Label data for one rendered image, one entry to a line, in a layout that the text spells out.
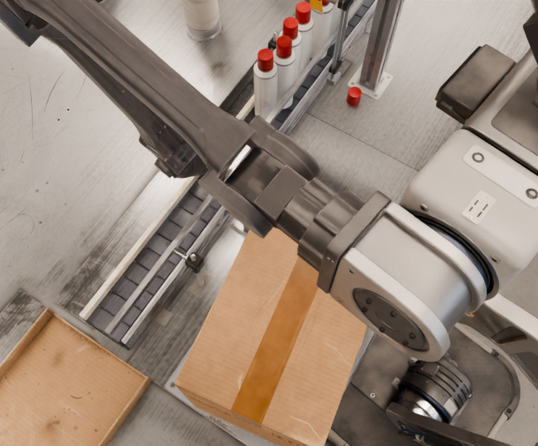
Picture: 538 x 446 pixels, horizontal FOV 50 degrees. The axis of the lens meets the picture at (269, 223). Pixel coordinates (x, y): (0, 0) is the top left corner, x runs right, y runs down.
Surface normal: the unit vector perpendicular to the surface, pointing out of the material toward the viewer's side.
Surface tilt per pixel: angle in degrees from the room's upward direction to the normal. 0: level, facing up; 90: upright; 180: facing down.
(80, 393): 0
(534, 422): 0
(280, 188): 12
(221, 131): 23
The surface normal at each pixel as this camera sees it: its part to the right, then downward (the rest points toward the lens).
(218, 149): 0.12, -0.04
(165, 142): 0.68, 0.50
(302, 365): 0.00, -0.41
